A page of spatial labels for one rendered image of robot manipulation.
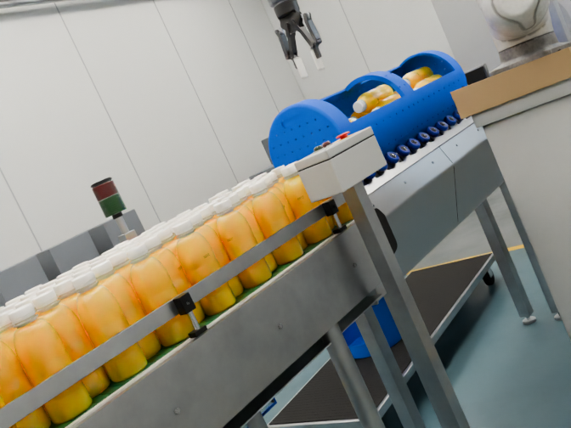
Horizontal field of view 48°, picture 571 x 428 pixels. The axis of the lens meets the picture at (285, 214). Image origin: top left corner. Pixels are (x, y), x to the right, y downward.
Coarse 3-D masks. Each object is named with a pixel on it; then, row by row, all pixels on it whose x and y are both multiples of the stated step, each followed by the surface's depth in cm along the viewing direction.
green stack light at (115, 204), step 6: (108, 198) 177; (114, 198) 178; (120, 198) 179; (102, 204) 178; (108, 204) 177; (114, 204) 178; (120, 204) 179; (102, 210) 179; (108, 210) 178; (114, 210) 178; (120, 210) 178; (108, 216) 178
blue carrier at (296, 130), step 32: (416, 64) 251; (448, 64) 238; (352, 96) 228; (416, 96) 213; (448, 96) 230; (288, 128) 189; (320, 128) 182; (352, 128) 183; (384, 128) 195; (416, 128) 214; (288, 160) 193
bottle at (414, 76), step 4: (420, 68) 245; (424, 68) 246; (428, 68) 247; (412, 72) 239; (416, 72) 240; (420, 72) 241; (424, 72) 243; (428, 72) 245; (432, 72) 247; (404, 76) 238; (408, 76) 237; (412, 76) 237; (416, 76) 238; (420, 76) 239; (424, 76) 242; (428, 76) 244; (408, 80) 236; (412, 80) 237; (416, 80) 237; (420, 80) 239; (412, 84) 237; (412, 88) 238
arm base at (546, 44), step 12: (540, 36) 174; (552, 36) 175; (516, 48) 176; (528, 48) 174; (540, 48) 173; (552, 48) 172; (504, 60) 180; (516, 60) 176; (528, 60) 174; (492, 72) 181
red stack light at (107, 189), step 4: (112, 180) 179; (100, 184) 177; (104, 184) 177; (108, 184) 177; (112, 184) 178; (96, 188) 177; (100, 188) 177; (104, 188) 177; (108, 188) 177; (112, 188) 178; (116, 188) 180; (96, 192) 177; (100, 192) 177; (104, 192) 177; (108, 192) 177; (112, 192) 178; (116, 192) 179; (96, 196) 178; (100, 196) 177; (104, 196) 177; (108, 196) 177; (100, 200) 181
